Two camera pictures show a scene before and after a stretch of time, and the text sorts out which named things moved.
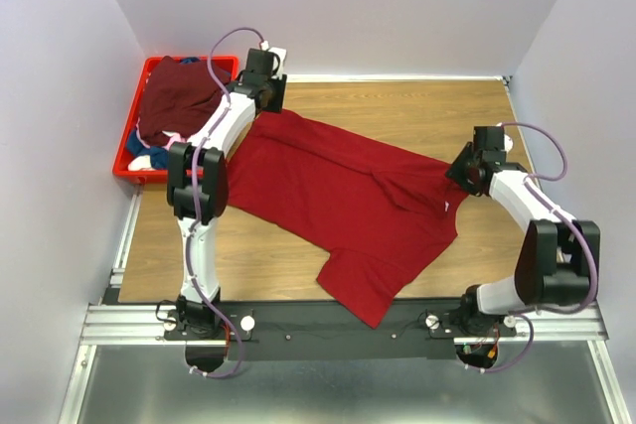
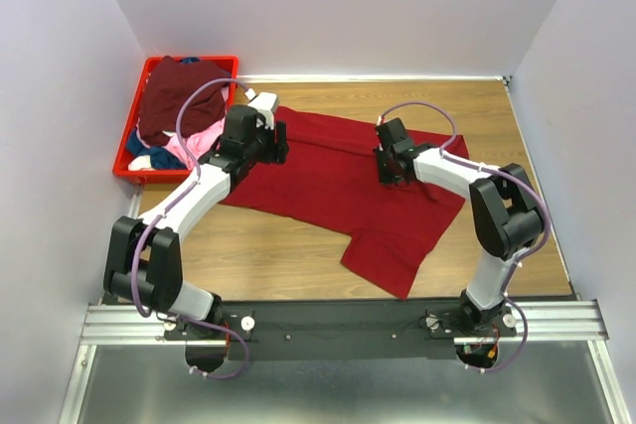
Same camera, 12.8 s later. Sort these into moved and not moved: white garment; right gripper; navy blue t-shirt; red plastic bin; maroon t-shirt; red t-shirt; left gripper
Moved: red t-shirt; right gripper; left gripper
Not moved: red plastic bin; maroon t-shirt; white garment; navy blue t-shirt
